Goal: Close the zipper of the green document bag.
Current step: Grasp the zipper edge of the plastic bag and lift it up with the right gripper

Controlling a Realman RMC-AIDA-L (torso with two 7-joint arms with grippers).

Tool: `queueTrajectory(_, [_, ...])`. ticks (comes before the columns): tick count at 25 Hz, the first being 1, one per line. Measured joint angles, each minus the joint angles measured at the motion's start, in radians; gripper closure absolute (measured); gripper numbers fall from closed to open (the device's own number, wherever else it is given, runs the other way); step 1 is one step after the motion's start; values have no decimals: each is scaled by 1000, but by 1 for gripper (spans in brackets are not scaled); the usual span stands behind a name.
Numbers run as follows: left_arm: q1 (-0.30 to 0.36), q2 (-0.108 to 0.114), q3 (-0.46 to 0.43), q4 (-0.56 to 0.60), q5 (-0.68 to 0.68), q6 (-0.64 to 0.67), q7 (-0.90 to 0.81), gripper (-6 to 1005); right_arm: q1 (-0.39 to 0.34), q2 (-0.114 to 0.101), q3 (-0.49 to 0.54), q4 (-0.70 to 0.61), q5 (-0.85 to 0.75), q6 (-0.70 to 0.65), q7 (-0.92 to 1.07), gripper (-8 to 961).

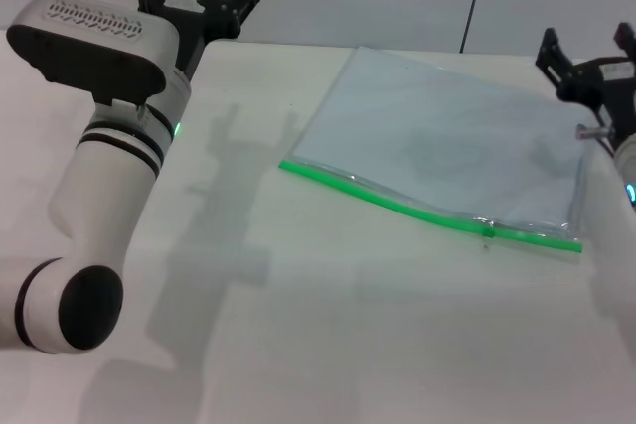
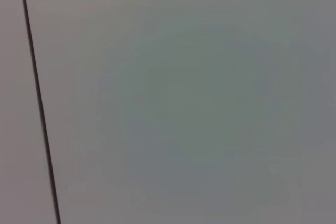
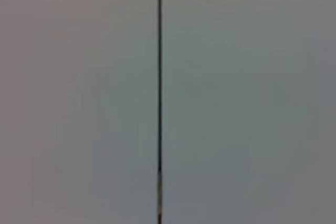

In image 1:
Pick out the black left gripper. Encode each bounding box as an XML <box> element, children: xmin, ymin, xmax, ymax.
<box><xmin>132</xmin><ymin>0</ymin><xmax>263</xmax><ymax>81</ymax></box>

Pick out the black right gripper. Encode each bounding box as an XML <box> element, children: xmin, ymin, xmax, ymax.
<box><xmin>535</xmin><ymin>21</ymin><xmax>636</xmax><ymax>141</ymax></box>

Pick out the translucent green-edged document bag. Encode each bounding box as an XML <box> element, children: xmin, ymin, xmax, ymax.
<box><xmin>277</xmin><ymin>45</ymin><xmax>595</xmax><ymax>256</ymax></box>

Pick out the silver cable plug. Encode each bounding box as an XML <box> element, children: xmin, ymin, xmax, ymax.
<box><xmin>574</xmin><ymin>124</ymin><xmax>616</xmax><ymax>142</ymax></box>

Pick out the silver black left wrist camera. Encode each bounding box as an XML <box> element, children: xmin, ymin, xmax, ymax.
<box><xmin>6</xmin><ymin>0</ymin><xmax>181</xmax><ymax>108</ymax></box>

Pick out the thin dark hanging cable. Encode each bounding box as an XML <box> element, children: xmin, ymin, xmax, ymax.
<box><xmin>458</xmin><ymin>0</ymin><xmax>494</xmax><ymax>55</ymax></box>

